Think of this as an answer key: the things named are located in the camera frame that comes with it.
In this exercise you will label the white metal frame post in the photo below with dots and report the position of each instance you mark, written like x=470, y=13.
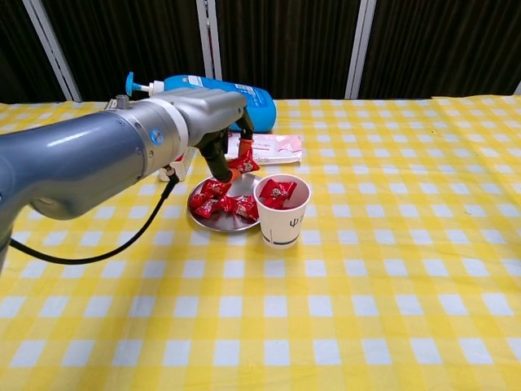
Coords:
x=361, y=40
x=209, y=40
x=518, y=90
x=49, y=40

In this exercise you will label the black pleated curtain panel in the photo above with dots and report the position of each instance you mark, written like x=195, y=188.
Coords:
x=16, y=49
x=285, y=40
x=447, y=40
x=122, y=40

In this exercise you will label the red white toothpaste box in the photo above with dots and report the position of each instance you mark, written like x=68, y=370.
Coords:
x=183, y=163

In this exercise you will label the round metal plate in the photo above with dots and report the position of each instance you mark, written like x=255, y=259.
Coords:
x=244, y=185

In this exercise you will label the white paper cup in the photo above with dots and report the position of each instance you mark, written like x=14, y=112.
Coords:
x=285, y=228

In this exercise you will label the blue pump bottle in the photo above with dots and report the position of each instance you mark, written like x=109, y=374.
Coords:
x=260, y=110

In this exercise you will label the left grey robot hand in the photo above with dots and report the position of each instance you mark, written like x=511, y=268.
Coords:
x=211, y=110

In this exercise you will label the dark brown folded fan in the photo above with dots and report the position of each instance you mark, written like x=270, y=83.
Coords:
x=109, y=105

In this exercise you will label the yellow white checked tablecloth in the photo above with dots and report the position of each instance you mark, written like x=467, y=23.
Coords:
x=366, y=285

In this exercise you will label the pink wet wipes pack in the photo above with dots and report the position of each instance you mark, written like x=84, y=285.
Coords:
x=277, y=148

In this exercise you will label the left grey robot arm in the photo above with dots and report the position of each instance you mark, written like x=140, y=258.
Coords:
x=81, y=150

